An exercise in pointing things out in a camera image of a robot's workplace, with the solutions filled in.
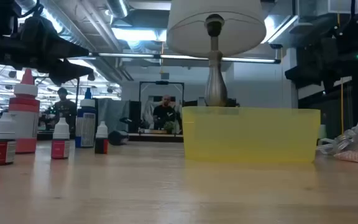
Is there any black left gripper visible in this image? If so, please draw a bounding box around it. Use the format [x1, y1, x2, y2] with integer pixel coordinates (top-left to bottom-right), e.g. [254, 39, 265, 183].
[0, 14, 90, 86]

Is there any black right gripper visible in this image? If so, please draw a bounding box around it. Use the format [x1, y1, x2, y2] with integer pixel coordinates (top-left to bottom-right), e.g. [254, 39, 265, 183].
[284, 30, 358, 93]

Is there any large blue food colouring bottle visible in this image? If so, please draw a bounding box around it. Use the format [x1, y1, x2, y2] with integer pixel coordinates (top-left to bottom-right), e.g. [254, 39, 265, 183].
[75, 87, 98, 149]

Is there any large red food colouring bottle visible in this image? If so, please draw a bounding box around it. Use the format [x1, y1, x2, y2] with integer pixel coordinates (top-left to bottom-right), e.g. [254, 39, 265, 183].
[8, 68, 40, 154]

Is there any small bottle pink label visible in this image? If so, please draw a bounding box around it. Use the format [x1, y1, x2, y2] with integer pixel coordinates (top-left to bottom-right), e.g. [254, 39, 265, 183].
[50, 117, 71, 160]

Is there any small bottle dark label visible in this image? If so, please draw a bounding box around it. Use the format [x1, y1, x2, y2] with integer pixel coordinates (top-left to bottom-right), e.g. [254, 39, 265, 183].
[94, 121, 109, 155]

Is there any small bottle red label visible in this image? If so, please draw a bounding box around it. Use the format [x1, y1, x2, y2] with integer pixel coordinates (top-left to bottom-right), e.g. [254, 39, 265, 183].
[0, 112, 17, 166]

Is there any person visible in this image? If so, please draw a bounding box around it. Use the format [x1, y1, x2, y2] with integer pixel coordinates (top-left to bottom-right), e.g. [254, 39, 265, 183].
[152, 95, 177, 131]
[44, 86, 78, 134]

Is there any grey curtain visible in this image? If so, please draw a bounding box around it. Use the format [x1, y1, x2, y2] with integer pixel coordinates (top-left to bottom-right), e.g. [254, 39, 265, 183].
[97, 98, 130, 135]

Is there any black upright panel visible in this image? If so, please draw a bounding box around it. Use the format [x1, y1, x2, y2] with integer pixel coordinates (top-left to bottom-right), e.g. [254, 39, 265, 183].
[128, 100, 142, 134]

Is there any yellow translucent plastic bin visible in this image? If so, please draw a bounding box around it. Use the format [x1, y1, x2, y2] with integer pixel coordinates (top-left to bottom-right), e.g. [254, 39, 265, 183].
[181, 106, 321, 164]

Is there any white draped cloth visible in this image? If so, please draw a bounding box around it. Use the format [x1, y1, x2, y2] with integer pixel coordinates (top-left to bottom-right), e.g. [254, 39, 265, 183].
[141, 99, 158, 128]

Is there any white shade silver table lamp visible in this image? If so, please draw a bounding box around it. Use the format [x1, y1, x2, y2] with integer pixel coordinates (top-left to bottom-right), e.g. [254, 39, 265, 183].
[166, 0, 267, 107]

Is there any long white tube light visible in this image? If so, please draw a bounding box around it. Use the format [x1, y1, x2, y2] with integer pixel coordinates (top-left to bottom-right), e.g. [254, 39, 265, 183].
[67, 52, 282, 65]

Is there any black metal frame stand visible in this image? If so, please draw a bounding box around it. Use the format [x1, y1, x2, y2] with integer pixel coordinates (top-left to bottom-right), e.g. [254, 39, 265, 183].
[33, 75, 81, 105]
[138, 80, 185, 108]

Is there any yellow hanging cable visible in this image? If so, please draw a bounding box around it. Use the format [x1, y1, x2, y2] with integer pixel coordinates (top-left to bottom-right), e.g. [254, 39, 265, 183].
[336, 12, 345, 135]

